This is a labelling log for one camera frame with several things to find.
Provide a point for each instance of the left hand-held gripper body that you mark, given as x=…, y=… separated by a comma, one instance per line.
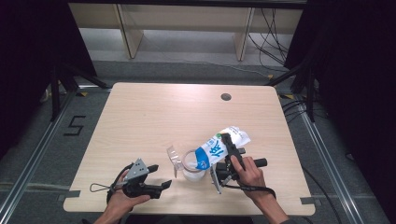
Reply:
x=139, y=169

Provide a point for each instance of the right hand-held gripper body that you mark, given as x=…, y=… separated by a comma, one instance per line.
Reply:
x=225, y=172

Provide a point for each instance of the white blue bag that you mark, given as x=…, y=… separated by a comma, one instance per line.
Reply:
x=214, y=151

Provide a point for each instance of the clear glass jar beige lid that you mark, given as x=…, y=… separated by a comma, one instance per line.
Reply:
x=176, y=158

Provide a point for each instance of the white granular powder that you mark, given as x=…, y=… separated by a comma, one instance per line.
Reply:
x=194, y=176

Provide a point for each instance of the person's right hand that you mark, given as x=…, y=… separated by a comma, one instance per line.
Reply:
x=250, y=175

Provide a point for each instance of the person's left hand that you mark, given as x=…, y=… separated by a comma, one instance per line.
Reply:
x=121, y=202

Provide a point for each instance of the person's dark clothing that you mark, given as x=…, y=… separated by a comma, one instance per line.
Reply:
x=186, y=220

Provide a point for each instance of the grey tape strip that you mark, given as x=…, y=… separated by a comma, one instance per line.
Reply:
x=73, y=194
x=309, y=201

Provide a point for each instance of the yellow black floor tape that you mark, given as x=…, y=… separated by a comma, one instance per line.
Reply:
x=288, y=96
x=82, y=94

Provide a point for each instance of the black metal stand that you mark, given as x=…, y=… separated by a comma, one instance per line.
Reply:
x=310, y=99
x=55, y=99

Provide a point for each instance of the light wooden shelf unit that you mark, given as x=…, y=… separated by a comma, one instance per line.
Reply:
x=186, y=17

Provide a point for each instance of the dark curtain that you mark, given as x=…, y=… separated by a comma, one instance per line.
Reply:
x=25, y=62
x=358, y=62

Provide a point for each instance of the aluminium floor rail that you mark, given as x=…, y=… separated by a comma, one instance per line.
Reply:
x=327, y=161
x=37, y=149

